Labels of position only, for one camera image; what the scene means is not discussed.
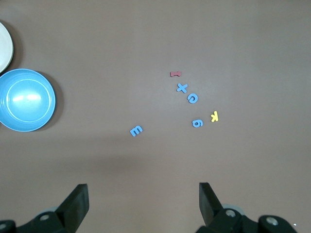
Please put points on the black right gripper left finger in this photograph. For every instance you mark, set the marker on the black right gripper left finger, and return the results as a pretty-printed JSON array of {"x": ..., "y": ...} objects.
[{"x": 70, "y": 213}]

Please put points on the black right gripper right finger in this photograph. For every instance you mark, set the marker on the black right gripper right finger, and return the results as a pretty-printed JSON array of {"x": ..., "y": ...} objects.
[{"x": 211, "y": 213}]

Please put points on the blue foam number 6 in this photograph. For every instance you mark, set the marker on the blue foam number 6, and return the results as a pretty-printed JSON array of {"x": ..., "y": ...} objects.
[{"x": 193, "y": 123}]

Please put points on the blue foam letter E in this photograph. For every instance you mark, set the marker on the blue foam letter E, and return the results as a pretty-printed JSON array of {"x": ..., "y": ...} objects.
[{"x": 137, "y": 133}]

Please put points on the blue foam letter C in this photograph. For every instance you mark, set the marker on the blue foam letter C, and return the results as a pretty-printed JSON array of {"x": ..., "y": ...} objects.
[{"x": 189, "y": 98}]

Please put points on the blue foam letter X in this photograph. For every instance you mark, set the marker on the blue foam letter X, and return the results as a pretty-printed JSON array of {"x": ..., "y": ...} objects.
[{"x": 181, "y": 88}]

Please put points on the yellow foam letter K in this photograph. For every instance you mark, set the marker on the yellow foam letter K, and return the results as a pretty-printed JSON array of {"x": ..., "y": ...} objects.
[{"x": 214, "y": 119}]

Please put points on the blue plate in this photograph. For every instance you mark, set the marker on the blue plate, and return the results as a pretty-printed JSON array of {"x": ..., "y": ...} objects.
[{"x": 29, "y": 102}]

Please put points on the red foam letter I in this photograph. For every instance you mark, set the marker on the red foam letter I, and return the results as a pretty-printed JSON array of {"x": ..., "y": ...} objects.
[{"x": 175, "y": 74}]

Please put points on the beige plate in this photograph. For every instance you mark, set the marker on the beige plate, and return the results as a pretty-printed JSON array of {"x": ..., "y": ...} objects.
[{"x": 3, "y": 48}]

